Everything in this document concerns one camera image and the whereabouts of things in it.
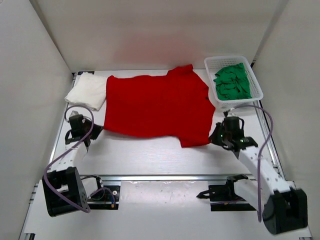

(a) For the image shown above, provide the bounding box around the white t shirt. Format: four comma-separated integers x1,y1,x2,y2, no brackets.
64,73,107,111

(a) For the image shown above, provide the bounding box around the red t shirt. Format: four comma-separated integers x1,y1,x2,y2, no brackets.
104,64,216,148

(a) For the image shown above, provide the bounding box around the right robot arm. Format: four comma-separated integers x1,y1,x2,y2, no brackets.
209,116,308,235

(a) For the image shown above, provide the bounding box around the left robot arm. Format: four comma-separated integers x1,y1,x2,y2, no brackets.
42,111,105,217

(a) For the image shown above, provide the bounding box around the green t shirt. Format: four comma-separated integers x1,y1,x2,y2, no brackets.
213,63,252,101

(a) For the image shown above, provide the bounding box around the blue label sticker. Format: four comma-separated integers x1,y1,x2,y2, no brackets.
77,71,95,76

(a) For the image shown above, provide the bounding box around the white plastic basket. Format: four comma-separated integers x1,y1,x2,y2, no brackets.
204,55,264,110

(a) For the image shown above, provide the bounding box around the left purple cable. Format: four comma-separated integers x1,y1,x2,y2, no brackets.
43,104,116,214

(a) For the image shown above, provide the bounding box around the purple cable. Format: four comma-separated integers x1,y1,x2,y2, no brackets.
211,104,275,223
43,104,116,214

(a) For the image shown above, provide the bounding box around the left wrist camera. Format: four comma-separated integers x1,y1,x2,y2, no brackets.
69,110,79,118

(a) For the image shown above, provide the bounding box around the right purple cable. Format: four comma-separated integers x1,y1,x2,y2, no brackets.
211,104,275,223

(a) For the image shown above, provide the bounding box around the aluminium table rail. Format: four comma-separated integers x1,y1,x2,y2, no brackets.
100,174,228,182

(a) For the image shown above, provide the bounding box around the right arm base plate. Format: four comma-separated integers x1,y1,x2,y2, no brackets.
196,182,255,212

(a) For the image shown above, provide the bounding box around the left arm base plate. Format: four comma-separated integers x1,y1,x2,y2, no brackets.
82,177,121,211

